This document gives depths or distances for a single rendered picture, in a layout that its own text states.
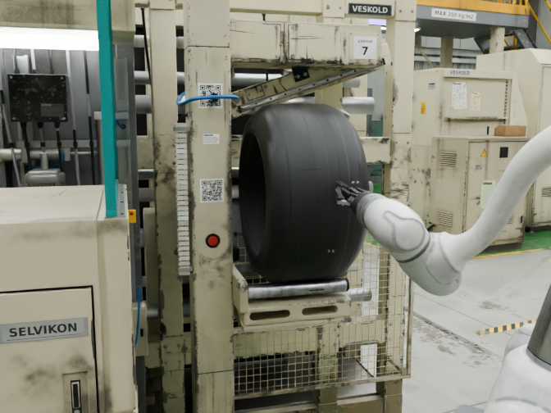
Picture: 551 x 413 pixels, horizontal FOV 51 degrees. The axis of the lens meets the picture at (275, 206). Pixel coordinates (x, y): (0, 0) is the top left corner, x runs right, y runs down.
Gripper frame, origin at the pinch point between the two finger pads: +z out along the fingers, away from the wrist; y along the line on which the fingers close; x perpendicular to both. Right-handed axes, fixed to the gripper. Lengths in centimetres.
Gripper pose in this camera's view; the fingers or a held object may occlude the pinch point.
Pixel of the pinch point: (341, 188)
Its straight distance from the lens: 163.4
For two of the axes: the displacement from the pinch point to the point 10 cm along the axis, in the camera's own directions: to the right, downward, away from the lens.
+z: -2.6, -2.8, 9.3
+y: -9.7, 0.4, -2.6
